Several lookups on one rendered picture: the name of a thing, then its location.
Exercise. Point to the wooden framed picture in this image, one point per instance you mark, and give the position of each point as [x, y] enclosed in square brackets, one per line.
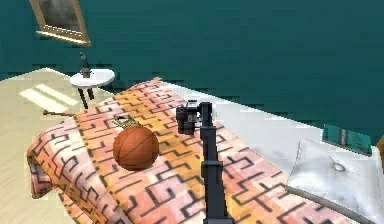
[60, 18]

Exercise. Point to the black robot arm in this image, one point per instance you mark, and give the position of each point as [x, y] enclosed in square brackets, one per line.
[213, 180]

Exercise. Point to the small golden patterned dish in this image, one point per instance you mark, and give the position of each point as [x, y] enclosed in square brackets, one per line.
[124, 122]

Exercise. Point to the orange basketball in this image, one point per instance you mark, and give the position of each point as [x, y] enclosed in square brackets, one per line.
[136, 148]

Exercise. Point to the brown wooden object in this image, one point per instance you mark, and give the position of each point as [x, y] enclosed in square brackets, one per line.
[381, 150]

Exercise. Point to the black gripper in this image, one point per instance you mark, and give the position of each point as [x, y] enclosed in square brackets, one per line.
[182, 120]

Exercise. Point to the white pillow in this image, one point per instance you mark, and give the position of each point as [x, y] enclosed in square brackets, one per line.
[333, 173]

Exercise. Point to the white bed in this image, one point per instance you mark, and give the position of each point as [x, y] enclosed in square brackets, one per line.
[266, 126]

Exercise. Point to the pink orange patterned blanket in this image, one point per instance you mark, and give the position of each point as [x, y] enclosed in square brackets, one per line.
[100, 173]

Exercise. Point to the round white side table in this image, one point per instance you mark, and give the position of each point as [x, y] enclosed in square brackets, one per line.
[93, 78]

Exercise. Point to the brown baseball bat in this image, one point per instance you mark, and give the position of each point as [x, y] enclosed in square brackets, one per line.
[58, 113]

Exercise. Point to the teal book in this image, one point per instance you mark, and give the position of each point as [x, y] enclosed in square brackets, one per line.
[346, 138]

